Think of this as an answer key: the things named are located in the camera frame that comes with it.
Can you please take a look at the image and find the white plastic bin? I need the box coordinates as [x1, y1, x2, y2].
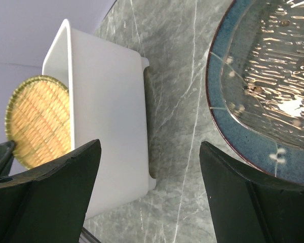
[42, 20, 156, 219]

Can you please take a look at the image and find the dark blue floral plate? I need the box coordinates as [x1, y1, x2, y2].
[206, 1, 304, 185]

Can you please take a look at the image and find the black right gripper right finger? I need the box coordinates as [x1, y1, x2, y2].
[199, 141, 304, 242]

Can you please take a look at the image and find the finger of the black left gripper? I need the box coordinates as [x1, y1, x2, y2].
[0, 141, 16, 178]

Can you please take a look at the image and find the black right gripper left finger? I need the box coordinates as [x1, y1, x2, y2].
[0, 139, 101, 242]

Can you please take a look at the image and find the clear textured glass plate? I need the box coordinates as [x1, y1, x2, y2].
[220, 1, 304, 150]

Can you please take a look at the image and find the round woven bamboo mat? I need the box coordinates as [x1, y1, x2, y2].
[5, 75, 71, 170]

